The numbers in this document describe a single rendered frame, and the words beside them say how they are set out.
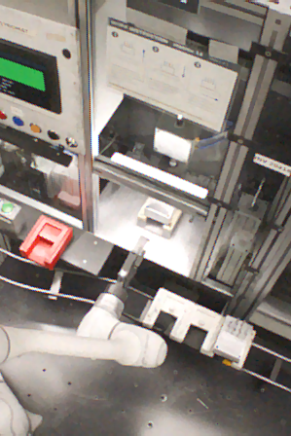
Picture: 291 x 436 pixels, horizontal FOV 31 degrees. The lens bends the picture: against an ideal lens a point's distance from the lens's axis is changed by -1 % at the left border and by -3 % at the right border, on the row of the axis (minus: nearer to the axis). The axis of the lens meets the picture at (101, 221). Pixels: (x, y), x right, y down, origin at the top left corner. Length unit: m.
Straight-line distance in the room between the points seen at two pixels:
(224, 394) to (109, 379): 0.42
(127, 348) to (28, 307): 0.67
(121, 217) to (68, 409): 0.72
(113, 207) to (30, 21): 0.93
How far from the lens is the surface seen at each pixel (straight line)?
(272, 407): 2.04
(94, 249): 1.90
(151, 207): 1.86
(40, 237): 1.91
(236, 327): 1.82
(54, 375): 1.99
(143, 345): 1.54
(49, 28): 1.26
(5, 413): 1.70
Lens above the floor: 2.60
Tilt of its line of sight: 60 degrees down
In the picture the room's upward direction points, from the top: 1 degrees counter-clockwise
